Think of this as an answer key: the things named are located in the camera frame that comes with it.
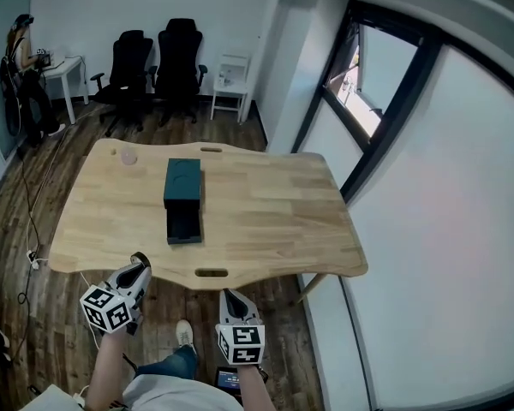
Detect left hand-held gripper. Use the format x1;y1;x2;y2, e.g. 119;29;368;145
79;252;152;337

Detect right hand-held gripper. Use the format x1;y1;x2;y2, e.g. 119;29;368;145
215;288;267;366

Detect dark green drawer box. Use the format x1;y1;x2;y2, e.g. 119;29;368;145
162;158;205;246

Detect person's left forearm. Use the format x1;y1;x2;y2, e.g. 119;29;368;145
84;330;129;411

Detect person's right forearm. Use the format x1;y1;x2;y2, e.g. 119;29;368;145
235;362;267;411

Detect black device with screen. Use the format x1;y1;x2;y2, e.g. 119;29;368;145
215;366;242;391

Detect person's white shoe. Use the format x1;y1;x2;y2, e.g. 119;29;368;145
175;319;197;358

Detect person's blue jeans leg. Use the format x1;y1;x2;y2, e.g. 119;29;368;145
135;343;199;381

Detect wooden table leg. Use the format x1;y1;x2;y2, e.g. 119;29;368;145
298;272;327;304

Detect person's white shirt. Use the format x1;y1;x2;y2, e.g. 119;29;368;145
120;374;246;411

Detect white bag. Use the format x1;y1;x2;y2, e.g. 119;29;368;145
24;384;87;411

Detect black office chair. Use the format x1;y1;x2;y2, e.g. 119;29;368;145
89;29;156;138
147;17;209;128

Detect white wooden chair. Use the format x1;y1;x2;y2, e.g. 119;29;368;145
210;52;251;124

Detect small white desk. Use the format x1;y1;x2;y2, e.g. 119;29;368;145
41;55;90;126

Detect black floor cable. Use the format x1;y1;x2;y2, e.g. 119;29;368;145
15;100;112;306

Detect black window frame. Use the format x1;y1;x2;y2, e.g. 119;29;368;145
290;0;451;206

